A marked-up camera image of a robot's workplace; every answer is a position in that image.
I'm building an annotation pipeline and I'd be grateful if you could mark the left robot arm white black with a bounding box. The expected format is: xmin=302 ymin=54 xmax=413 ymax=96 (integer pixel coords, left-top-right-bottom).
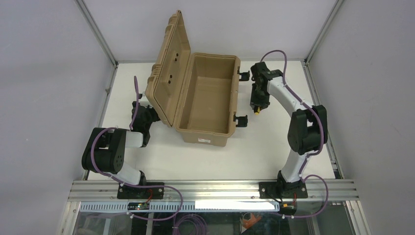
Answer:
xmin=81 ymin=101 xmax=160 ymax=186

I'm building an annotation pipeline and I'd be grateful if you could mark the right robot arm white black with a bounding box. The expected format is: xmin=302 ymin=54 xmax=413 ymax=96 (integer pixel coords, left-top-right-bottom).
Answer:
xmin=250 ymin=62 xmax=327 ymax=200

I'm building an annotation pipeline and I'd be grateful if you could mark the tan plastic tool box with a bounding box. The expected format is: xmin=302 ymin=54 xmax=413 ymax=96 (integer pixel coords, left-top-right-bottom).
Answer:
xmin=145 ymin=11 xmax=247 ymax=147

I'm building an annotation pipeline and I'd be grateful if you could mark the orange object under table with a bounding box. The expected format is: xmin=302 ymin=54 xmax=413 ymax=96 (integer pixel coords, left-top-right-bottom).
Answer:
xmin=241 ymin=212 xmax=262 ymax=229

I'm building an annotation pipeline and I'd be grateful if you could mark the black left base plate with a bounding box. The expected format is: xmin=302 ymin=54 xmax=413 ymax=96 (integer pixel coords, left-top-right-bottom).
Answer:
xmin=116 ymin=182 xmax=164 ymax=200

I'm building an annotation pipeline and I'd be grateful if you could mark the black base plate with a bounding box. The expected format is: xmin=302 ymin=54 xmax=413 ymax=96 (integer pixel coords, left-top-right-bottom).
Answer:
xmin=116 ymin=182 xmax=164 ymax=200
xmin=259 ymin=181 xmax=308 ymax=199

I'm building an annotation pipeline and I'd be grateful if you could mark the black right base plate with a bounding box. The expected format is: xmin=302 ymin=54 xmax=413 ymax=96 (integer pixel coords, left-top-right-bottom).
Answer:
xmin=259 ymin=181 xmax=308 ymax=199

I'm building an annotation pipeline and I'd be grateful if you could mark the aluminium mounting rail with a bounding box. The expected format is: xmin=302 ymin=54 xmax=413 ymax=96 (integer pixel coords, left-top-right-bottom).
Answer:
xmin=68 ymin=179 xmax=360 ymax=202

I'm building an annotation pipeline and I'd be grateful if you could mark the white slotted cable duct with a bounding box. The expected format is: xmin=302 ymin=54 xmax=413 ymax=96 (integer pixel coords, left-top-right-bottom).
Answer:
xmin=80 ymin=200 xmax=279 ymax=213

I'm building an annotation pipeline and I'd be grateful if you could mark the coiled purple cable below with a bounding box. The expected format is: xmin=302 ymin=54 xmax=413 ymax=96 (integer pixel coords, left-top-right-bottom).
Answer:
xmin=172 ymin=214 xmax=208 ymax=235

